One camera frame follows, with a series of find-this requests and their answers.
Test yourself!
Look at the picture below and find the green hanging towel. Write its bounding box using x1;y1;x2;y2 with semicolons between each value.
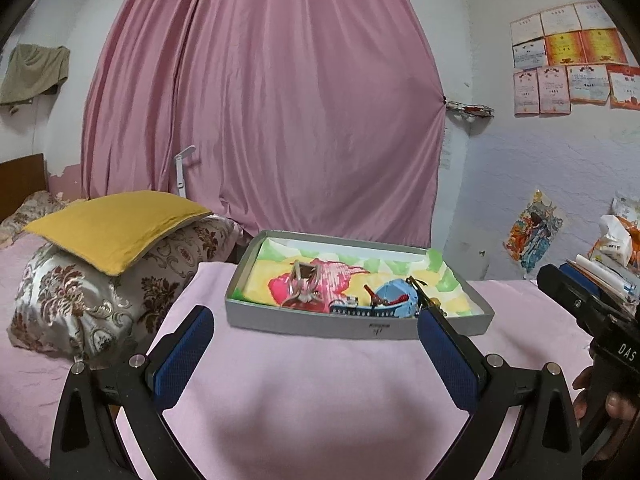
0;44;70;106

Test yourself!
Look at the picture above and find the small red hair clip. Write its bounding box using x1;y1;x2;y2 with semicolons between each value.
363;284;391;308

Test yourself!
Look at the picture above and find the dark blue hair comb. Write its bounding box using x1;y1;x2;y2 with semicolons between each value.
327;296;418;320

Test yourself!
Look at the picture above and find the floral patterned pillow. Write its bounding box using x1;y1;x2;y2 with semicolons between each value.
7;214;238;361
0;190;71;248

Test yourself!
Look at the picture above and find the person's right hand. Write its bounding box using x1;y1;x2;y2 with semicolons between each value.
572;369;640;428

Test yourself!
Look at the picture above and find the yellow pillow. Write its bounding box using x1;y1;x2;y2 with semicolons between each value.
22;191;213;277

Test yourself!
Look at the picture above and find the stack of books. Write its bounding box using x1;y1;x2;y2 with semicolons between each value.
560;254;640;311

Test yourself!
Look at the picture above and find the grey tray box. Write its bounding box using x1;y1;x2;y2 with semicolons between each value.
225;230;496;341

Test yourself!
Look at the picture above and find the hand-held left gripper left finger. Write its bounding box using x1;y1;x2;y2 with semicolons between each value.
49;305;216;480

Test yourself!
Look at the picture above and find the white plastic bag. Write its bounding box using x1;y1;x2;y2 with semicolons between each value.
587;214;640;267

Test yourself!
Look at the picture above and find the white plastic bracket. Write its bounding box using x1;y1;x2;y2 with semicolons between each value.
172;145;197;198

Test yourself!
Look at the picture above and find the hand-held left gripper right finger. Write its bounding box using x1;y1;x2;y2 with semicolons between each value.
416;307;586;480

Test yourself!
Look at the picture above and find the colourful cartoon wall poster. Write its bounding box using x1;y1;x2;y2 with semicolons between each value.
503;190;563;273

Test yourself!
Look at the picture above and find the beige geometric hair claw clip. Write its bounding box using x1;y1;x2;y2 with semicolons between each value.
281;260;331;309

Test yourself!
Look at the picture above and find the colourful painted cloth lining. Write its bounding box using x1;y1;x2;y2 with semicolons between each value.
250;237;488;318

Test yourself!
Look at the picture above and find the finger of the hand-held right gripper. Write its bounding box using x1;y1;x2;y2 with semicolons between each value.
537;262;626;341

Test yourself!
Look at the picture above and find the pink curtain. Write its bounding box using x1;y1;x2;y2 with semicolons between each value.
80;0;447;251

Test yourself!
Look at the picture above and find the wooden headboard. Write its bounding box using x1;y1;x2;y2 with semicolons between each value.
0;154;49;223

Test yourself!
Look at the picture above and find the group of wall certificates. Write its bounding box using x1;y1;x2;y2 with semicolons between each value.
510;1;640;117

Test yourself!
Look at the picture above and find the light blue hair claw clip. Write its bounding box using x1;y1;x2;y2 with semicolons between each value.
374;280;421;320

